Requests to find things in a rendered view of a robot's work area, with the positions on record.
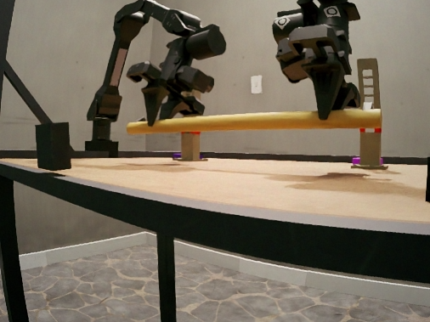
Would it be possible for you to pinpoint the long yellow rail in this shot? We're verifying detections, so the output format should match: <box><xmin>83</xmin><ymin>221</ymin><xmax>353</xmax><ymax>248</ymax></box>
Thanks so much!
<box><xmin>127</xmin><ymin>103</ymin><xmax>382</xmax><ymax>134</ymax></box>

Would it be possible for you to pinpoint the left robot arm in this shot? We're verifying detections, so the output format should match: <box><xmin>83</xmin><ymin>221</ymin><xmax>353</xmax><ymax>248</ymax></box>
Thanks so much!
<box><xmin>87</xmin><ymin>0</ymin><xmax>227</xmax><ymax>141</ymax></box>

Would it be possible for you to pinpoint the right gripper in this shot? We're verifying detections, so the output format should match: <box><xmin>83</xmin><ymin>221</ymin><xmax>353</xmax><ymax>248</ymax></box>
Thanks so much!
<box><xmin>288</xmin><ymin>24</ymin><xmax>360</xmax><ymax>120</ymax></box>

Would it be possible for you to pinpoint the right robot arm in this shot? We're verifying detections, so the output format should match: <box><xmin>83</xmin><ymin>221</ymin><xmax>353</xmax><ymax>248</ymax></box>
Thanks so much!
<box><xmin>272</xmin><ymin>0</ymin><xmax>360</xmax><ymax>83</ymax></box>

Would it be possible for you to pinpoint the purple rectangular block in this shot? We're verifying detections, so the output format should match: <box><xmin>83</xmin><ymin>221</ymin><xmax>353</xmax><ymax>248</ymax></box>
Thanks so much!
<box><xmin>353</xmin><ymin>158</ymin><xmax>383</xmax><ymax>165</ymax></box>

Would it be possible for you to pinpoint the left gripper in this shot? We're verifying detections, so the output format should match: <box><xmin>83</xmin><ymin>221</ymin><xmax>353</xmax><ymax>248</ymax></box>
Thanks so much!
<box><xmin>127</xmin><ymin>55</ymin><xmax>206</xmax><ymax>127</ymax></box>

